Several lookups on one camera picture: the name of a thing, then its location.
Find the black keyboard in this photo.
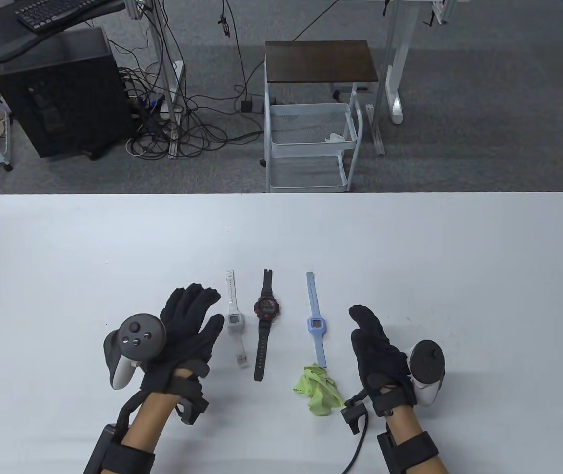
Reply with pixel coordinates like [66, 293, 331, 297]
[15, 0, 114, 33]

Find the person's right hand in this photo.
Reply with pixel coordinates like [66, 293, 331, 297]
[349, 305, 416, 419]

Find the black computer tower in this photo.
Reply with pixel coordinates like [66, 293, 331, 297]
[0, 27, 136, 159]

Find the green microfibre cloth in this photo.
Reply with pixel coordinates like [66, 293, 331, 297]
[292, 363, 345, 417]

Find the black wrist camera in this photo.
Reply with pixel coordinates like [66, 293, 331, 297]
[341, 390, 372, 435]
[175, 383, 210, 425]

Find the black wrist strap with box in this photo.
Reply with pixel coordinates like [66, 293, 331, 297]
[83, 390, 156, 474]
[377, 430, 439, 474]

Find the white watch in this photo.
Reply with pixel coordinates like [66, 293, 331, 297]
[226, 270, 249, 368]

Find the black braided cable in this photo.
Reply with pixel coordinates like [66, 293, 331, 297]
[341, 412, 369, 474]

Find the person's left hand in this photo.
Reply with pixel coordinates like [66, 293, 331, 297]
[139, 283, 225, 395]

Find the white cart with wooden top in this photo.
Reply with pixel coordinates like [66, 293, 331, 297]
[261, 40, 380, 194]

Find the grey white handheld controller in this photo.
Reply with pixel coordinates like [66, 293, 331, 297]
[407, 339, 447, 407]
[103, 314, 167, 391]

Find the black red watch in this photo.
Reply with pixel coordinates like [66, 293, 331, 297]
[253, 269, 281, 382]

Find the tangle of black cables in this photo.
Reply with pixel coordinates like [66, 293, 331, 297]
[109, 0, 267, 161]

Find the aluminium rail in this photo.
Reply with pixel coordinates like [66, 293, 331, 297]
[364, 103, 386, 156]

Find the person's left forearm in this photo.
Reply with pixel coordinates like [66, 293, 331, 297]
[119, 368, 199, 474]

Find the light blue watch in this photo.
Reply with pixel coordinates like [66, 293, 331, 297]
[306, 271, 328, 369]

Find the person's right forearm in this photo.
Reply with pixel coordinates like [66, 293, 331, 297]
[384, 406, 450, 474]

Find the white desk leg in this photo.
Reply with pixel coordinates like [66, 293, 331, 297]
[383, 0, 419, 125]

